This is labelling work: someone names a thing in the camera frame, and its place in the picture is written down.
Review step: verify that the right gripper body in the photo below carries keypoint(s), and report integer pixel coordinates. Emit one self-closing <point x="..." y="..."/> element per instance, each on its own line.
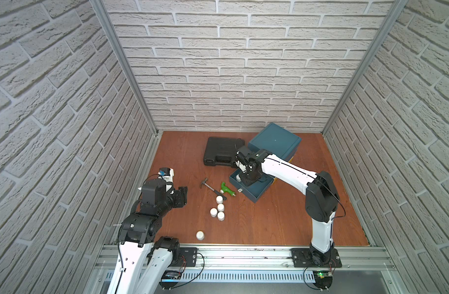
<point x="247" y="178"/>

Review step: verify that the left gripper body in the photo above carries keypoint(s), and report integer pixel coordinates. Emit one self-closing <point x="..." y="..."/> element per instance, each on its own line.
<point x="180" y="196"/>

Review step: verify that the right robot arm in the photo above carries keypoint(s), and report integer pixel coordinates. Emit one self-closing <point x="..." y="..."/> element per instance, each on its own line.
<point x="321" y="196"/>

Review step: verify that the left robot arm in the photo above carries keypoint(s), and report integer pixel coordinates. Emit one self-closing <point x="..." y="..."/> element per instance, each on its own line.
<point x="142" y="261"/>

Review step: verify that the teal drawer cabinet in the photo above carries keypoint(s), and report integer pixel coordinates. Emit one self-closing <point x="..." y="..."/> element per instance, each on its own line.
<point x="276" y="140"/>

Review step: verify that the small claw hammer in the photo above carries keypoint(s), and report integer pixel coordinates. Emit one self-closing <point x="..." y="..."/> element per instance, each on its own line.
<point x="216" y="192"/>

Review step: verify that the black plastic tool case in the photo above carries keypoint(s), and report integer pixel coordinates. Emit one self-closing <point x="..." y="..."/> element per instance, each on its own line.
<point x="222" y="151"/>

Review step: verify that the green plastic faucet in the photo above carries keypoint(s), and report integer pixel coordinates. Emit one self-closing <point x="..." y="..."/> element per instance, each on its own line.
<point x="226" y="190"/>

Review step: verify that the left controller board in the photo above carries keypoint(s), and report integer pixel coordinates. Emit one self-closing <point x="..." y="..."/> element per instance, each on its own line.
<point x="170" y="279"/>

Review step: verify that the controller board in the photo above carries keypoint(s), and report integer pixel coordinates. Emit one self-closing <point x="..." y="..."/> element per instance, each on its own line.
<point x="323" y="279"/>
<point x="170" y="279"/>

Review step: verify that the right controller board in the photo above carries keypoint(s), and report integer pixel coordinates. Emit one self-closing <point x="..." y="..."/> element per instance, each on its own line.
<point x="323" y="279"/>

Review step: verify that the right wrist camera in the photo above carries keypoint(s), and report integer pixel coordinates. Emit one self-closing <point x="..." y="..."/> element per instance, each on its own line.
<point x="242" y="155"/>

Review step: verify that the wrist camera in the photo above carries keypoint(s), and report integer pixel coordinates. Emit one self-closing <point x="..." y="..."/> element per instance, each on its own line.
<point x="242" y="155"/>
<point x="167" y="175"/>

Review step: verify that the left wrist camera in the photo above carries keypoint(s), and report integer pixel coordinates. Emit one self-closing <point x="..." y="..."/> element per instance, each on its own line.
<point x="167" y="175"/>

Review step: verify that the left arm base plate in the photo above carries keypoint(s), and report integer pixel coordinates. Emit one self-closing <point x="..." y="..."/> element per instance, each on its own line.
<point x="187" y="255"/>

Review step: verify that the aluminium front rail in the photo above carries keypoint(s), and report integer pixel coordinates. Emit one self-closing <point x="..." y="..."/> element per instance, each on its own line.
<point x="234" y="258"/>

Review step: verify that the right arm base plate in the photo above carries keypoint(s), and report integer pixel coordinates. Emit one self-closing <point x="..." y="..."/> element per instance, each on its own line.
<point x="308" y="257"/>

